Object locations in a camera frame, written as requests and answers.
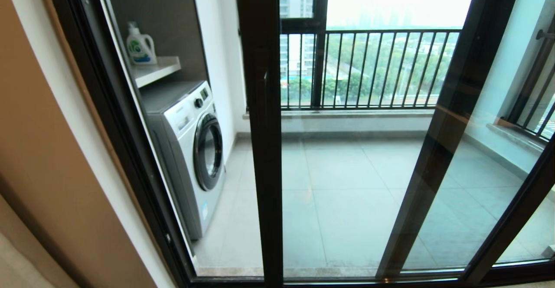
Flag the dark brown sliding glass door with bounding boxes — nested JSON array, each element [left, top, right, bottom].
[[236, 0, 555, 288]]

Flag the dark brown door handle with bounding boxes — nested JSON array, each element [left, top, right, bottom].
[[254, 52, 270, 106]]

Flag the white front-load washing machine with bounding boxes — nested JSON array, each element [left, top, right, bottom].
[[140, 80, 226, 240]]

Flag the black metal balcony railing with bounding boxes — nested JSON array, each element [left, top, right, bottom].
[[499, 19, 555, 143], [280, 29, 462, 110]]

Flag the white laundry detergent bottle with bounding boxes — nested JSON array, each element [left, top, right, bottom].
[[126, 21, 158, 65]]

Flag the dark brown fixed glass door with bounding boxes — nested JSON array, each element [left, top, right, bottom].
[[376, 0, 555, 280]]

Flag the grey stone window sill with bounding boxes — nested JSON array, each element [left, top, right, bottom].
[[486, 122, 549, 153]]

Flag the black window frame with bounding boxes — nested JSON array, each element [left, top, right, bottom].
[[280, 0, 329, 110]]

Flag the white wall shelf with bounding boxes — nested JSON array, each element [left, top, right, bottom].
[[130, 56, 182, 88]]

